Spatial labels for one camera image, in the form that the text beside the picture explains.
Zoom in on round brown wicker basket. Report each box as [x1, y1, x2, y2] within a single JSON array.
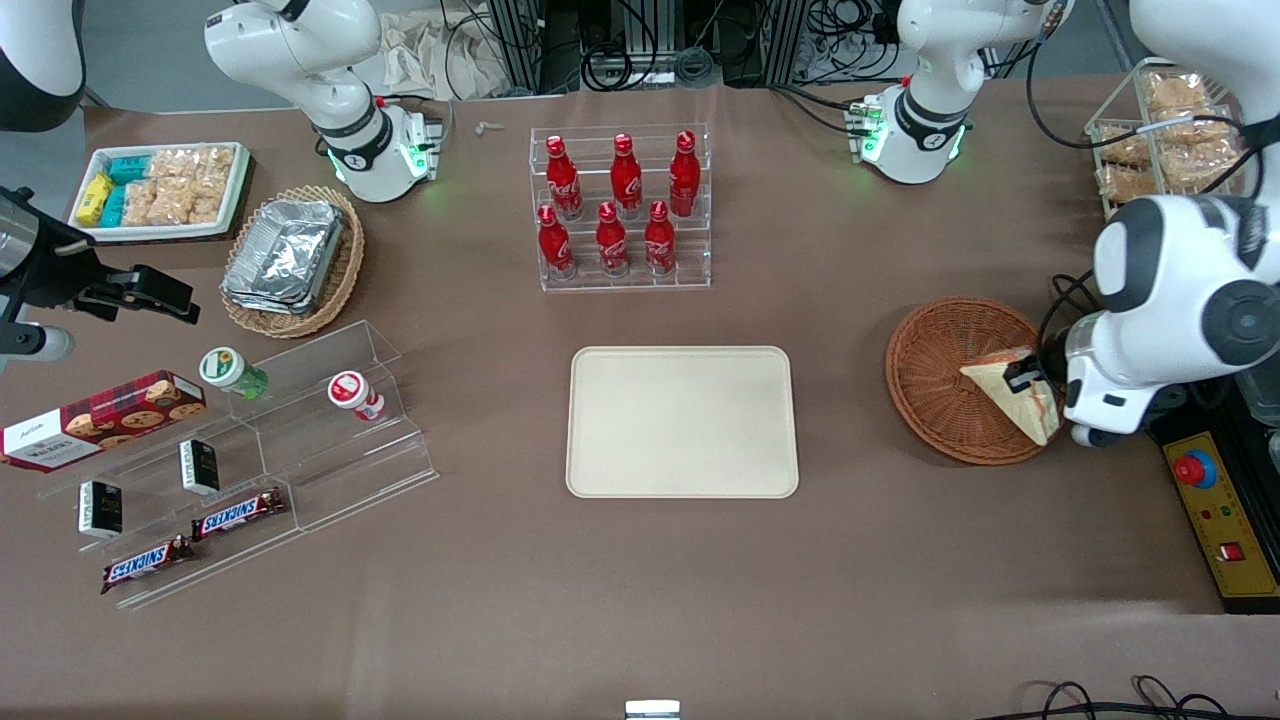
[[885, 297, 1069, 466]]

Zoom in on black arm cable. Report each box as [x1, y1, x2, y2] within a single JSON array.
[[1024, 40, 1251, 153]]

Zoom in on oval light wicker basket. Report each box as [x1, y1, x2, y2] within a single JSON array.
[[220, 185, 366, 340]]

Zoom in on black yellow control box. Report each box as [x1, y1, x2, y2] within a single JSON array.
[[1160, 400, 1280, 614]]

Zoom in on red cola bottle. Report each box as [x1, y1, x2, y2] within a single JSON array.
[[537, 204, 576, 279], [596, 201, 631, 278], [668, 130, 701, 218], [545, 135, 584, 221], [610, 132, 644, 219], [644, 199, 677, 276]]

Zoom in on yellow snack packet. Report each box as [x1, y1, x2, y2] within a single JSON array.
[[77, 173, 113, 228]]

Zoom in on clear acrylic stepped stand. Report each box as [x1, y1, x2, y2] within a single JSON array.
[[38, 320, 441, 612]]

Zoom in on snickers chocolate bar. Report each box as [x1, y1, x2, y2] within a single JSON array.
[[100, 535, 197, 597], [190, 488, 287, 542]]

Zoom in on black table cable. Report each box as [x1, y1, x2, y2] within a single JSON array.
[[1038, 270, 1101, 349]]

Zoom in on red tartan cookie box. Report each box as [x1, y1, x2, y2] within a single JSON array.
[[0, 370, 209, 474]]

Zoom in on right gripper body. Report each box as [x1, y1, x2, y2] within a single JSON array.
[[0, 188, 113, 323]]

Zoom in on small black white box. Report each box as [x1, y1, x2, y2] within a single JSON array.
[[178, 438, 221, 497], [78, 480, 125, 540]]

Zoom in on green capped drink bottle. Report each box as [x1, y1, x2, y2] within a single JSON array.
[[198, 346, 271, 401]]

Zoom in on cream plastic tray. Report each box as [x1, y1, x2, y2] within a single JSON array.
[[566, 346, 800, 499]]

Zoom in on crumpled beige plastic sheet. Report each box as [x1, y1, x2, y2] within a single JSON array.
[[378, 8, 513, 101]]

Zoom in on aluminium frame rack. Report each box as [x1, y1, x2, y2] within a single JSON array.
[[488, 0, 803, 94]]

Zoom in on black coiled cable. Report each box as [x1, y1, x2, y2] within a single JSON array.
[[1000, 675, 1280, 720]]

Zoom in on white wire rack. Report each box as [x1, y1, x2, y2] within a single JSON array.
[[1085, 58, 1263, 223]]

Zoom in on white rectangular snack tray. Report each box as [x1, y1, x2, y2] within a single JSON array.
[[68, 142, 252, 244]]

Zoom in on clear acrylic bottle rack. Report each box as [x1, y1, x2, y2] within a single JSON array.
[[530, 123, 713, 293]]

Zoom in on stacked aluminium foil containers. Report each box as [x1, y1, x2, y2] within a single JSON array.
[[222, 198, 347, 315]]

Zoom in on red capped drink bottle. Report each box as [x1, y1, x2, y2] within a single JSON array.
[[327, 371, 387, 424]]

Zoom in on black base cables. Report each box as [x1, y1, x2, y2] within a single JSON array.
[[768, 84, 873, 137]]

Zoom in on triangle sandwich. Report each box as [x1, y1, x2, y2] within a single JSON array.
[[960, 345, 1062, 447]]

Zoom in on bagged fried snack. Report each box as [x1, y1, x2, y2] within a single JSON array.
[[1095, 165, 1153, 203], [1150, 110, 1237, 153], [1095, 126, 1151, 167], [1160, 146, 1247, 193], [1145, 70, 1211, 116]]

